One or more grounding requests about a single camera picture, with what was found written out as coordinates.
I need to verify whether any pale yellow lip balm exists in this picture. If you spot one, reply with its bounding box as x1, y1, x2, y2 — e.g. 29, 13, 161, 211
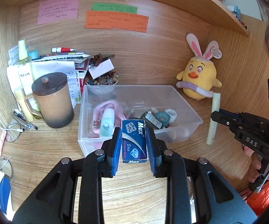
206, 92, 222, 145

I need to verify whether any white tape roll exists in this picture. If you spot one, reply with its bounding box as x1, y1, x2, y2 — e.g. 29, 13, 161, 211
165, 109, 177, 124

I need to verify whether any teal tape roll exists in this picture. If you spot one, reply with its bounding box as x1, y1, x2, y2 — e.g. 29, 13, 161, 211
155, 111, 171, 128

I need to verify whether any dark green medicine bottle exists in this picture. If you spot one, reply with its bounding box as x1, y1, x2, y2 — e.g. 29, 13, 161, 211
140, 111, 163, 130

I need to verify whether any mint green eraser stick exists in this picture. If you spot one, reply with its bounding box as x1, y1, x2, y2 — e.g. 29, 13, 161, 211
100, 108, 115, 137

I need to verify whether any blue Max staples box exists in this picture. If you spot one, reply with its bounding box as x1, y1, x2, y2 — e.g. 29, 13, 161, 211
121, 119, 148, 164

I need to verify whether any pink rope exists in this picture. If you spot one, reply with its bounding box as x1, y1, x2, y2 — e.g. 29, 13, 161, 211
88, 99, 131, 138

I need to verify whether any person right hand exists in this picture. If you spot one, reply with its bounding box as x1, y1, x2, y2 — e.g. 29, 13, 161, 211
242, 145, 269, 183

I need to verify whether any yellow chick plush toy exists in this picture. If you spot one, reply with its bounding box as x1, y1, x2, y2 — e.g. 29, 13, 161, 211
176, 33, 222, 101

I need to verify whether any clear plastic storage box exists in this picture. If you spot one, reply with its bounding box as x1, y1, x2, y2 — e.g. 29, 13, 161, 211
78, 85, 203, 156

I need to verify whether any pink pen on desk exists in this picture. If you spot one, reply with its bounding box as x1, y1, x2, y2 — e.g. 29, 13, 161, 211
0, 130, 7, 157

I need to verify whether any brown lidded ceramic mug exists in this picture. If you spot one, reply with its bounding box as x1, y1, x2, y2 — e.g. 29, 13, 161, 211
24, 72, 74, 128

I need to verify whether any yellow tube beside mug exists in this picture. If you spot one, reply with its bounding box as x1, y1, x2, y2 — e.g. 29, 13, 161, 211
14, 88, 34, 122

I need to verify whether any green spray bottle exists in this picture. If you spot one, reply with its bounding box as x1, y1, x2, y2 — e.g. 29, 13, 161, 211
17, 38, 43, 119

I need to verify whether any bowl of glass beads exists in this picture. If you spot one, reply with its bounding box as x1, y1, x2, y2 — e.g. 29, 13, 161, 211
85, 71, 119, 95

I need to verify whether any white card box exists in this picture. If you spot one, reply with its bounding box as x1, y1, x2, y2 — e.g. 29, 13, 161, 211
88, 59, 114, 79

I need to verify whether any stack of books papers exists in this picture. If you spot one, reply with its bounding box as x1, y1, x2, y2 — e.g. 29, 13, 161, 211
6, 45, 91, 108

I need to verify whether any red white marker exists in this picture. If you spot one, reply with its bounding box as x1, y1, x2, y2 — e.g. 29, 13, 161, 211
51, 47, 76, 53

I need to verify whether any orange sticky note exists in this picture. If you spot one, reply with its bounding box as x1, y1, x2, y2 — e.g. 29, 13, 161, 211
85, 11, 149, 33

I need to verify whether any green sticky note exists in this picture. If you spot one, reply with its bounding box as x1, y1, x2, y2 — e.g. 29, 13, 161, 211
92, 3, 137, 14

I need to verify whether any pink sticky note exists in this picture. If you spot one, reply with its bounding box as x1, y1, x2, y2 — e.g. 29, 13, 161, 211
37, 0, 79, 25

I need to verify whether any white charging cable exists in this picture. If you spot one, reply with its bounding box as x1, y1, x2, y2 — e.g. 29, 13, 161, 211
0, 111, 24, 133

